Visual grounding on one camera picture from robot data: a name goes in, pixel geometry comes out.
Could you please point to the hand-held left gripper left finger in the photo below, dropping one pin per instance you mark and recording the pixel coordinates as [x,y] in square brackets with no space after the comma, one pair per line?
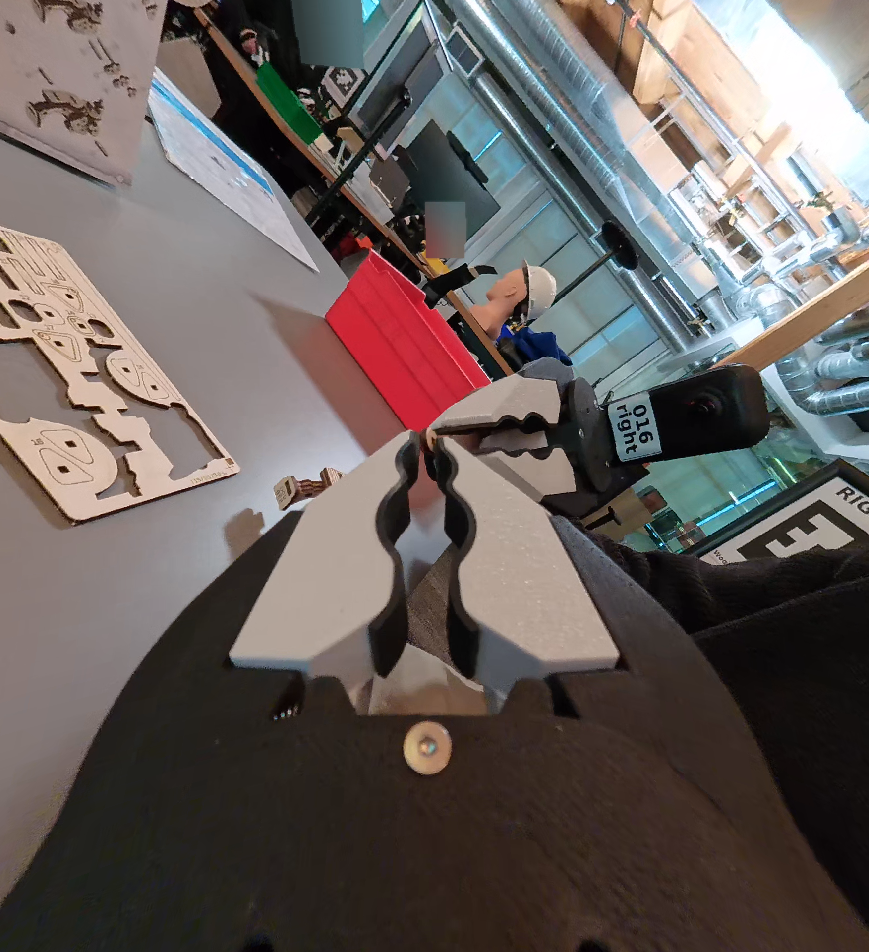
[308,595]

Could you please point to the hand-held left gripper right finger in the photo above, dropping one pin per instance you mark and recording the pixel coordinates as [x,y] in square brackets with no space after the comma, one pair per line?
[538,595]

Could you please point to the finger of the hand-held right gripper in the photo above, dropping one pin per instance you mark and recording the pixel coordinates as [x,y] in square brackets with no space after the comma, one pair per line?
[501,405]
[538,468]

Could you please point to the wooden puzzle model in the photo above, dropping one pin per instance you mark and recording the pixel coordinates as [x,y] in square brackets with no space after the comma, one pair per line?
[308,487]

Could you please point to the cut-out wooden puzzle sheet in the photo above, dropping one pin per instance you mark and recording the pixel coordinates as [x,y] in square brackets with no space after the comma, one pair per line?
[77,476]

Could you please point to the person's right forearm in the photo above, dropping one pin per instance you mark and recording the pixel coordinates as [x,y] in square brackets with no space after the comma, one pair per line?
[739,580]

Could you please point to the red plastic bin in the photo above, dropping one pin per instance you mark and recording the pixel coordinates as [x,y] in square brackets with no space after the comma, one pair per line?
[397,342]

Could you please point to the framed black-white marker board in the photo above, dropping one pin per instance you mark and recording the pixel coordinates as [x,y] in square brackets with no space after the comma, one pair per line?
[813,520]

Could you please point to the wooden ceiling beam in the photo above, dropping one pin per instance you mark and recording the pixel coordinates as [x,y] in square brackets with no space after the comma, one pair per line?
[836,305]

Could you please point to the black disc stand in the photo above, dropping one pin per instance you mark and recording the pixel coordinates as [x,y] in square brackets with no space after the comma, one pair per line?
[619,245]

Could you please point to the black monitor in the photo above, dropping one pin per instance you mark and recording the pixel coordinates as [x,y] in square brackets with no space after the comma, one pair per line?
[449,171]

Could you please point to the wooden background table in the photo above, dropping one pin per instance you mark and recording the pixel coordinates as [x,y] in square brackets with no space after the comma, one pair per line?
[364,202]

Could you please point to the person's black knit sweater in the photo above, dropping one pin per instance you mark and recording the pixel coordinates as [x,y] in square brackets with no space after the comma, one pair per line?
[836,744]

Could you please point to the white paper sheet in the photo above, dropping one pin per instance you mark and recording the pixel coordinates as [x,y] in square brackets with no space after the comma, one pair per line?
[218,171]

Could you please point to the green plastic bin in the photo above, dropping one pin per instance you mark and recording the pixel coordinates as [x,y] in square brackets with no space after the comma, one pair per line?
[285,104]

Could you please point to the white instruction booklet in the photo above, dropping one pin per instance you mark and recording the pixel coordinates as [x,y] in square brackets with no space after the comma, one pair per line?
[55,59]

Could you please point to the silver ventilation duct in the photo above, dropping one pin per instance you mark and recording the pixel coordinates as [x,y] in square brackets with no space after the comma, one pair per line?
[553,126]

